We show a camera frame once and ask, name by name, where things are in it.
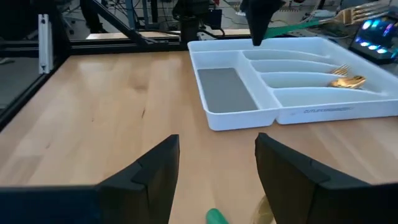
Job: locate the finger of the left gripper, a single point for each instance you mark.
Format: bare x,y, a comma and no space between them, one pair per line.
261,15

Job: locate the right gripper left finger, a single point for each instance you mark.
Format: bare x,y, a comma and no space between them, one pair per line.
93,205

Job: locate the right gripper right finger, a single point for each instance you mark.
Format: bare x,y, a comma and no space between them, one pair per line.
326,202

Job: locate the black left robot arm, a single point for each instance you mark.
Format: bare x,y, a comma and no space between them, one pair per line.
189,18

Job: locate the white plastic cutlery tray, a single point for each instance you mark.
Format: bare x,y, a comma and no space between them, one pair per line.
242,119

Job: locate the black computer coloured lights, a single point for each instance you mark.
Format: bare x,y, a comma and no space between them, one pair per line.
373,40

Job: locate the silver frame bracket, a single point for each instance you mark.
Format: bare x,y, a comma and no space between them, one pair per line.
45,43

